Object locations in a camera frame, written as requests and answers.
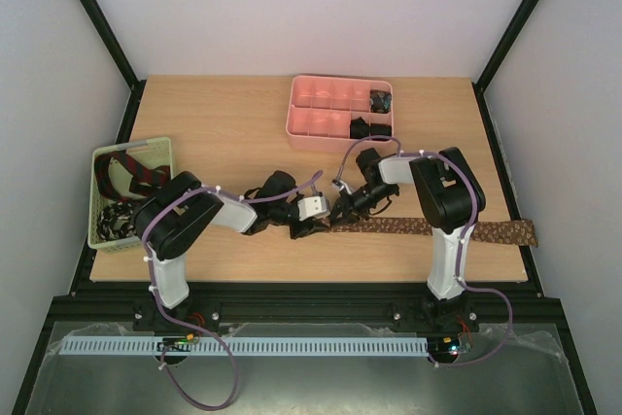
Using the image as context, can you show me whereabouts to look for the brown floral tie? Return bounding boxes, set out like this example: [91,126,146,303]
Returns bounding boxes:
[310,216,541,249]

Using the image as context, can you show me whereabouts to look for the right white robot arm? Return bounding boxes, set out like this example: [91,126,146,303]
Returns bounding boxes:
[328,147,486,330]

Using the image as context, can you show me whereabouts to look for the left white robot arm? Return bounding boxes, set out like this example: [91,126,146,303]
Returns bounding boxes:
[132,170,329,333]

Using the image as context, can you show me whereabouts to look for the rolled black tie left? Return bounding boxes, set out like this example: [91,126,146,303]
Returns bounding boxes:
[350,117,370,140]

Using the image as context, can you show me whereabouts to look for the rolled black tie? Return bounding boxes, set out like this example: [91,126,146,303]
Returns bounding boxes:
[369,123,393,141]
[350,117,370,140]

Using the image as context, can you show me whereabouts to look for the rolled black tie right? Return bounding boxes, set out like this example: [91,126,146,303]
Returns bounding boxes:
[369,123,393,141]

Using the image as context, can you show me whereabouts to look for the pink compartment organizer box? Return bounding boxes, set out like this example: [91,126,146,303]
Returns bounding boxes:
[286,75,396,154]

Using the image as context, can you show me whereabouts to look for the rolled blue patterned tie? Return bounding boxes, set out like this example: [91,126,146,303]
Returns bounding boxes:
[369,89,393,114]

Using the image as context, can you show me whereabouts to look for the red black striped tie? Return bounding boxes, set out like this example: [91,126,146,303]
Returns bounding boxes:
[93,151,171,202]

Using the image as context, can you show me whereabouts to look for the green perforated basket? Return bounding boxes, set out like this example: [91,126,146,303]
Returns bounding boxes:
[87,137,175,253]

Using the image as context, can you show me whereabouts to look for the black white patterned tie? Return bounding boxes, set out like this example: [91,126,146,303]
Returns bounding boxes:
[96,200,139,241]

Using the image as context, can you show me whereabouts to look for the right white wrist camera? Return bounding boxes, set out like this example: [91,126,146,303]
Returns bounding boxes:
[331,179,353,195]

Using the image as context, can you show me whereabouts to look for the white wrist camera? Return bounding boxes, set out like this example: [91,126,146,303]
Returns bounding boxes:
[296,194,330,221]
[331,179,353,195]

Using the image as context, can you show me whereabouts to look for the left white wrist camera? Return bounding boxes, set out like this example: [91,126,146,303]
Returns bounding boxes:
[296,194,330,221]

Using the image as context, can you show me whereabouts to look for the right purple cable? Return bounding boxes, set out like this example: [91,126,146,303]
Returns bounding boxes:
[332,135,515,369]

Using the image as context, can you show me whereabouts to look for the purple cable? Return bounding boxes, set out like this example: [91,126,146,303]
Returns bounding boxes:
[332,135,515,369]
[143,169,325,409]

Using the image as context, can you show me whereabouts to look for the light blue cable duct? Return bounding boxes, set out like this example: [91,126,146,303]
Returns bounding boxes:
[59,336,429,358]

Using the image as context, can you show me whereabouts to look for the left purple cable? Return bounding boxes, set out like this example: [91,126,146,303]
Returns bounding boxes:
[143,169,325,409]

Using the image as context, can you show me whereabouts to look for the black aluminium frame rail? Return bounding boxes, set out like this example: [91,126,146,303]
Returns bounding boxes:
[45,282,568,333]

